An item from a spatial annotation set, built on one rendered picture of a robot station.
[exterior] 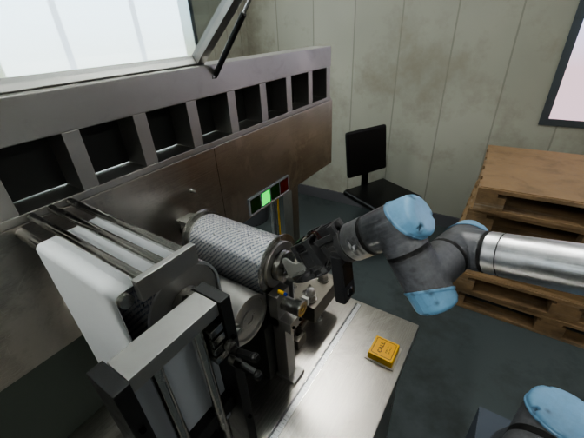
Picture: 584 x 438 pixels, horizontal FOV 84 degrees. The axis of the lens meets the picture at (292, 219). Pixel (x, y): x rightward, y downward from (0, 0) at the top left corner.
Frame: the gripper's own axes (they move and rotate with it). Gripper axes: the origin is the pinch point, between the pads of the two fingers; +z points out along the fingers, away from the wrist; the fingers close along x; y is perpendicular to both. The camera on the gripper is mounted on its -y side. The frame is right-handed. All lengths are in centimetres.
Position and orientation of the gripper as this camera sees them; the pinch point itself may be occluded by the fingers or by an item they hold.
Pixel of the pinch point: (293, 275)
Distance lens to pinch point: 77.2
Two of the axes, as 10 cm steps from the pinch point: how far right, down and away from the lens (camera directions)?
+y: -5.7, -8.2, -0.7
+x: -5.5, 4.5, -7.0
